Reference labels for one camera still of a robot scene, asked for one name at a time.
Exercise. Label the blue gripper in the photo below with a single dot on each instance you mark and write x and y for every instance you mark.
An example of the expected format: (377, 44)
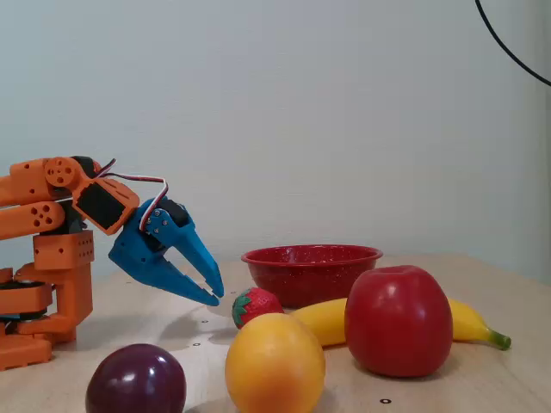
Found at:
(139, 249)

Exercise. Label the yellow orange toy peach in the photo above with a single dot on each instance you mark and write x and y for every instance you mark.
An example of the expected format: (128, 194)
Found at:
(275, 365)

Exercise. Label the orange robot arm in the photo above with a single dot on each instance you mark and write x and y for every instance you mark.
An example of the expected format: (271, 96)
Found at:
(64, 301)

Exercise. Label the red speckled enamel bowl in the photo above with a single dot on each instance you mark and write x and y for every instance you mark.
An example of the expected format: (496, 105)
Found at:
(310, 275)

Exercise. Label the red toy strawberry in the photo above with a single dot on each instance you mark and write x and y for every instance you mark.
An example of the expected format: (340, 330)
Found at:
(258, 303)

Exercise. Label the purple toy plum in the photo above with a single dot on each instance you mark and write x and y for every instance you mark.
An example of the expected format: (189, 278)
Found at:
(135, 383)

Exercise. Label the red toy apple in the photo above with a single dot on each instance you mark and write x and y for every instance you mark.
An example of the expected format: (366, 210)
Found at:
(398, 322)

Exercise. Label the yellow toy banana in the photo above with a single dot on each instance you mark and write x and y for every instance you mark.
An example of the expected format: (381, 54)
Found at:
(469, 322)

